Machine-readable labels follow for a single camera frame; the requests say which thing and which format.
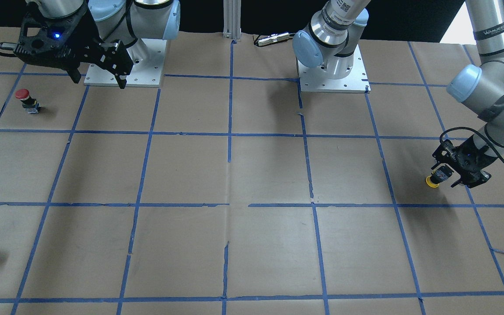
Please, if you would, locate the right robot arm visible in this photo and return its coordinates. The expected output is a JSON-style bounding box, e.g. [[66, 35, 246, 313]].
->
[[2, 0, 181, 88]]

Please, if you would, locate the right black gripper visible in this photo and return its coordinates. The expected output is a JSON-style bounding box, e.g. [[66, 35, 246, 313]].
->
[[14, 13, 134, 89]]

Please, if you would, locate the brown paper table cover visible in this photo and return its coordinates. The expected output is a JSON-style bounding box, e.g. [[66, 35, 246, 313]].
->
[[0, 28, 504, 315]]

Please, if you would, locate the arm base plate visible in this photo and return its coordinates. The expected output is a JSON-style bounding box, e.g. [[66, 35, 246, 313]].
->
[[297, 45, 371, 93], [84, 38, 167, 88]]

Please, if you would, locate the red push button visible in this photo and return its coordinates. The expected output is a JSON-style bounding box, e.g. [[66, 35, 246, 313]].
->
[[14, 88, 40, 114]]

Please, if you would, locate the yellow push button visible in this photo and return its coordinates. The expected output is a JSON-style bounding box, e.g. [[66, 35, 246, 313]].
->
[[425, 165, 453, 188]]

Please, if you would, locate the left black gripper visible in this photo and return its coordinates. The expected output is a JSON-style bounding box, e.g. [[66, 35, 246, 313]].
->
[[431, 138, 497, 188]]

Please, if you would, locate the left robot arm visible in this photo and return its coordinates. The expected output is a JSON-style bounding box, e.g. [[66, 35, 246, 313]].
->
[[293, 0, 504, 188]]

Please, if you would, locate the aluminium frame post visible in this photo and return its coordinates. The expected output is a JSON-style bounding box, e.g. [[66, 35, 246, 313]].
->
[[223, 0, 242, 41]]

